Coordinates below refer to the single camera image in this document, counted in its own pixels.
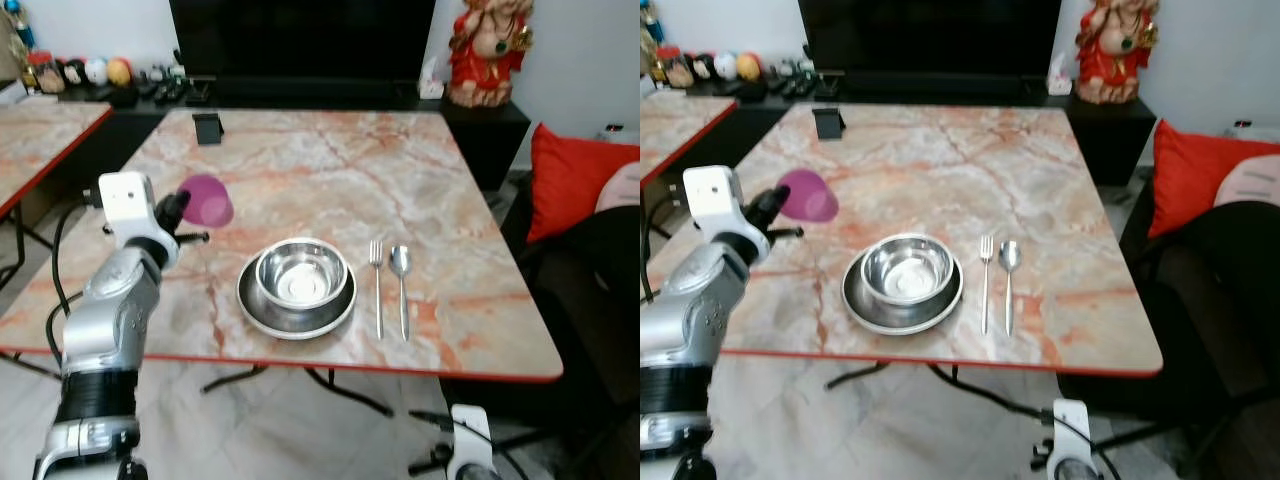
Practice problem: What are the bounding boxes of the purple plastic cup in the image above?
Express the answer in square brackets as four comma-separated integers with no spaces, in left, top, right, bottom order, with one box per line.
[178,173,236,229]
[778,167,840,223]

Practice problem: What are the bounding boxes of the small black stand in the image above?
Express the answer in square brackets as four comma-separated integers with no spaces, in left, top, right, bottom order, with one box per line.
[811,106,848,142]
[191,112,226,148]

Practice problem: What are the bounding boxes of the steel bowl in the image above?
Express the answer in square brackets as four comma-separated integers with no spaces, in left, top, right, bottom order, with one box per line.
[860,233,955,306]
[255,237,350,310]

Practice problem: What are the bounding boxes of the marble side table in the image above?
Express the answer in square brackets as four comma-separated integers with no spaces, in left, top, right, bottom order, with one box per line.
[0,100,114,291]
[640,90,740,241]

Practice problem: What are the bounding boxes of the steel plate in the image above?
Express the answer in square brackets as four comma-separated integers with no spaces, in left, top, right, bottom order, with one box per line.
[235,254,359,342]
[841,249,965,336]

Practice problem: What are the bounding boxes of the pink cushion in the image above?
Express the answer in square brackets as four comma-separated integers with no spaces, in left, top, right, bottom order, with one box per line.
[1212,154,1280,212]
[595,161,641,214]

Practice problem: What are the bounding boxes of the red lid jar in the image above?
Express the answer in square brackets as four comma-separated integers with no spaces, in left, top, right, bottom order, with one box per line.
[26,51,65,95]
[654,45,694,90]

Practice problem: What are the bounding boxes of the steel fork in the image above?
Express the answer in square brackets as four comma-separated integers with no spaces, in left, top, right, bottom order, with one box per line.
[368,239,387,342]
[978,235,996,336]

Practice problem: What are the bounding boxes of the red cushion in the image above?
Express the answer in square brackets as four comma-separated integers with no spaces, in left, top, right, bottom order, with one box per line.
[526,122,641,245]
[1147,118,1280,240]

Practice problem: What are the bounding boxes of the black television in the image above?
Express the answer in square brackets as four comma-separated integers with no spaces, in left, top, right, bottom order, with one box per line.
[167,0,438,83]
[796,0,1064,77]

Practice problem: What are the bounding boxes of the dark sofa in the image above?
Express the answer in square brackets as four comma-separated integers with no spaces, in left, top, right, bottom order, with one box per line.
[1058,175,1280,480]
[440,170,641,480]

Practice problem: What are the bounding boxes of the steel spoon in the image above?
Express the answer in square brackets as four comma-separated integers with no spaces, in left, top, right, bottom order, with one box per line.
[998,239,1023,338]
[389,244,413,344]

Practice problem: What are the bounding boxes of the black television cabinet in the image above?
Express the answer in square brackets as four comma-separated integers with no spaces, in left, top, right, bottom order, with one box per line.
[50,78,532,193]
[680,72,1159,188]

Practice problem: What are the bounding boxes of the red and gold statue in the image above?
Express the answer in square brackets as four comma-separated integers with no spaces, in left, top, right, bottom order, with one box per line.
[1074,0,1162,106]
[446,0,535,109]

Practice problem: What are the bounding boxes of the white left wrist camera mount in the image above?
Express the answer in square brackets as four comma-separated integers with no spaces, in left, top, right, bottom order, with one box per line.
[97,171,158,247]
[682,165,749,241]

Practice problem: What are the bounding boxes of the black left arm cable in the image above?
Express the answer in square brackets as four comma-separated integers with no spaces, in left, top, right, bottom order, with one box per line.
[640,190,691,304]
[44,203,103,366]

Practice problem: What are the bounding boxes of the black metal table frame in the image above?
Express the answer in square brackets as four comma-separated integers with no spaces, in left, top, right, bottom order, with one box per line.
[824,361,1056,419]
[0,350,397,419]

